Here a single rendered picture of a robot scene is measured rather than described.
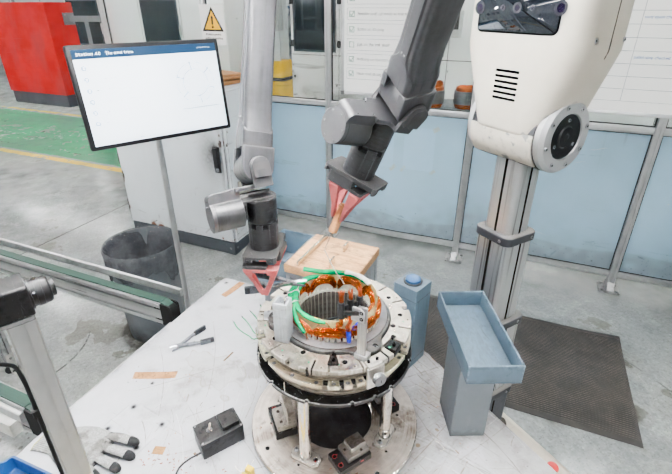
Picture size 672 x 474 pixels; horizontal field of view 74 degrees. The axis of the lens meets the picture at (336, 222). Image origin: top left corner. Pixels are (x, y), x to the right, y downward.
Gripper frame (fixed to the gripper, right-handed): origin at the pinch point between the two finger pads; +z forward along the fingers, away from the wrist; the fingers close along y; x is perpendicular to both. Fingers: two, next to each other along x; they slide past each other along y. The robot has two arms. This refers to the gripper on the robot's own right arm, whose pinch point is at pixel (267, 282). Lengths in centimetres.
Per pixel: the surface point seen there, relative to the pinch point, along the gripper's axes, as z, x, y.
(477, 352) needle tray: 14.1, 43.9, 1.4
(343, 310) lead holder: -4.5, 16.3, 13.4
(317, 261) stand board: 10.6, 7.0, -25.9
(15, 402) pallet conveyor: 41, -68, 0
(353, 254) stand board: 10.6, 16.4, -30.4
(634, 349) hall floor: 118, 167, -122
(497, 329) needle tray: 12, 49, -4
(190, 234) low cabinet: 111, -116, -217
